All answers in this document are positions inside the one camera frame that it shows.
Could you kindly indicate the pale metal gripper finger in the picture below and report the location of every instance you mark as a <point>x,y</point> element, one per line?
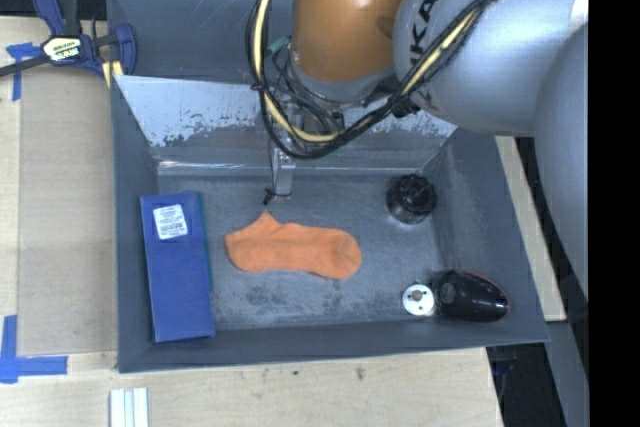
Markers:
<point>273,170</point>
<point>286,177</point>

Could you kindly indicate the orange sock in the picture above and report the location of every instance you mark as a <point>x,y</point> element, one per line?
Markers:
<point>295,250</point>

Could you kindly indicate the black ribbed round knob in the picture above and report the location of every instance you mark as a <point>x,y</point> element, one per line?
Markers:
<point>411,199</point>

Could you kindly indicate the grey metal bin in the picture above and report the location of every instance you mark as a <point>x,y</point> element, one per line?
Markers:
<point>320,315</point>

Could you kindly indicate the blue flat box white label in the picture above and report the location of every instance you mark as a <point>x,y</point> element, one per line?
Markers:
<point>177,275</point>

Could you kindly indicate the white round disc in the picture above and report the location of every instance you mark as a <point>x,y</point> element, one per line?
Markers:
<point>419,300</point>

